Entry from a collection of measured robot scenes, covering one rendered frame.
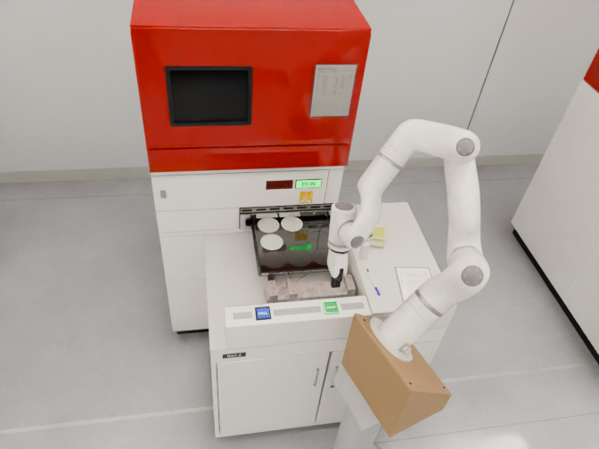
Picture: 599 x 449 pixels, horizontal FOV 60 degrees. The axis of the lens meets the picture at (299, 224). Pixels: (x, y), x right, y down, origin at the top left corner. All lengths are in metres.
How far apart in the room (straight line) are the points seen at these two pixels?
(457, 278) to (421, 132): 0.46
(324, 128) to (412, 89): 1.99
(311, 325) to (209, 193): 0.73
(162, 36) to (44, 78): 2.00
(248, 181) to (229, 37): 0.66
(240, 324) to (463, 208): 0.88
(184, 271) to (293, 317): 0.83
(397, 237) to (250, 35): 1.07
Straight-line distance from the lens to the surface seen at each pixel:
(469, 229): 1.73
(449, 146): 1.62
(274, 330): 1.98
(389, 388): 1.78
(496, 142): 4.63
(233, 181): 2.24
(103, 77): 3.70
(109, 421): 2.90
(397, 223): 2.40
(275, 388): 2.35
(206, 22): 1.87
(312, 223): 2.41
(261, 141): 2.07
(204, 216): 2.37
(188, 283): 2.70
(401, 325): 1.78
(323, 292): 2.16
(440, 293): 1.74
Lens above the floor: 2.54
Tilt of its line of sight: 43 degrees down
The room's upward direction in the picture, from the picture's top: 7 degrees clockwise
